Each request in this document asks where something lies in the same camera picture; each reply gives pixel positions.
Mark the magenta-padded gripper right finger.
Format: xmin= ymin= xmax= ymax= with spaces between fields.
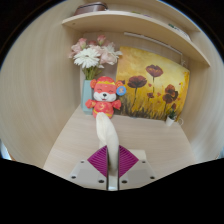
xmin=117 ymin=144 xmax=158 ymax=191

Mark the pink and white flower bouquet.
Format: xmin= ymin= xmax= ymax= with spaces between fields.
xmin=68 ymin=34 xmax=123 ymax=81

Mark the small plant in white pot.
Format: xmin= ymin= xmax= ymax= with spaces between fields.
xmin=165 ymin=109 xmax=178 ymax=127

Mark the light blue vase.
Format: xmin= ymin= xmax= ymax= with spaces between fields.
xmin=80 ymin=79 xmax=94 ymax=116

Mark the yellow poppy painting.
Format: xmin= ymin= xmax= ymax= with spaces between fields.
xmin=115 ymin=45 xmax=191 ymax=122

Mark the white light bar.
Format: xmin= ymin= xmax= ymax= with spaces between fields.
xmin=123 ymin=31 xmax=184 ymax=56

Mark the red plush mouse toy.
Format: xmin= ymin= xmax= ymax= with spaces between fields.
xmin=85 ymin=75 xmax=128 ymax=119

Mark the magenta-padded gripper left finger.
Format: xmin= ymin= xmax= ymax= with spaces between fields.
xmin=68 ymin=145 xmax=109 ymax=192

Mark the long wooden shelf board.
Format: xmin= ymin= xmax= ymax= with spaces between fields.
xmin=61 ymin=10 xmax=212 ymax=67

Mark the cream towel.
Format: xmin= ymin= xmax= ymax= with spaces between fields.
xmin=95 ymin=112 xmax=120 ymax=192

